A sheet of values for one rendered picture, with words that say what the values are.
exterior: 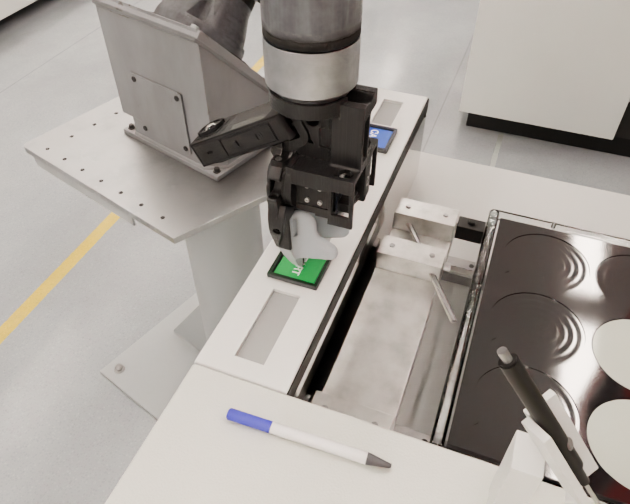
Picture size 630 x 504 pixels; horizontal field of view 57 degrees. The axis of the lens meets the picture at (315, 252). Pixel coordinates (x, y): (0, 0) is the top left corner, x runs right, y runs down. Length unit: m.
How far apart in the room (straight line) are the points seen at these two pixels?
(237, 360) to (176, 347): 1.23
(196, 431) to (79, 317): 1.47
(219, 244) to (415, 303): 0.54
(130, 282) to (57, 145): 0.93
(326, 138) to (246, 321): 0.20
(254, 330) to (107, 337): 1.32
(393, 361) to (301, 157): 0.26
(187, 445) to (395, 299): 0.32
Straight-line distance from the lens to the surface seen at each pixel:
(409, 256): 0.72
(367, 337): 0.67
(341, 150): 0.49
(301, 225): 0.56
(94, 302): 1.99
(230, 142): 0.53
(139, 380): 1.74
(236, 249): 1.16
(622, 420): 0.66
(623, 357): 0.71
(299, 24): 0.43
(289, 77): 0.45
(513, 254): 0.77
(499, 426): 0.61
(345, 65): 0.45
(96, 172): 1.06
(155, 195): 0.98
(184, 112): 0.96
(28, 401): 1.83
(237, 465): 0.50
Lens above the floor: 1.41
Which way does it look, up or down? 44 degrees down
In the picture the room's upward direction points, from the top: straight up
